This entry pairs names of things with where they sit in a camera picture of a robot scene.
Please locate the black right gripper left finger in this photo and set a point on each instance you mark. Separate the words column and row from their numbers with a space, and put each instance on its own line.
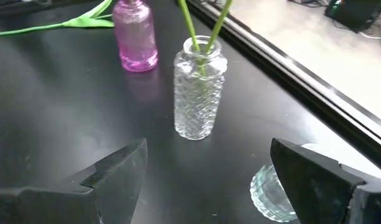
column 84, row 202

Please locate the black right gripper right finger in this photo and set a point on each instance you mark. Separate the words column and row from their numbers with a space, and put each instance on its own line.
column 327, row 193

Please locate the dark pink artificial tulip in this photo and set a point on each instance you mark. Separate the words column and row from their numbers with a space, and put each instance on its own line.
column 84, row 22

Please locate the green artificial flower stem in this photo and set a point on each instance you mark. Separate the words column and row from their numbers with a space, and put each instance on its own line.
column 220, row 21

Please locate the green flower stem with leaves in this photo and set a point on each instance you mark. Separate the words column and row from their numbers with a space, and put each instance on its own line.
column 188, row 21

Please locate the short clear glass vase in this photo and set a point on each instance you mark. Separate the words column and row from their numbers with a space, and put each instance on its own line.
column 268, row 196

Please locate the tall clear glass vase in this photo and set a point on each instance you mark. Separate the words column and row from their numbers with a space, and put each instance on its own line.
column 196, row 102

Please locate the pink glass vase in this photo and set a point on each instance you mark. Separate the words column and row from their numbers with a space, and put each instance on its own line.
column 136, row 40

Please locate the black floor computer box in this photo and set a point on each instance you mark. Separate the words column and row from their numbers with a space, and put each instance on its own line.
column 355, row 12

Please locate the black aluminium table frame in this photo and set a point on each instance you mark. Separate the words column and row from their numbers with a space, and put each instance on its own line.
column 302, row 77

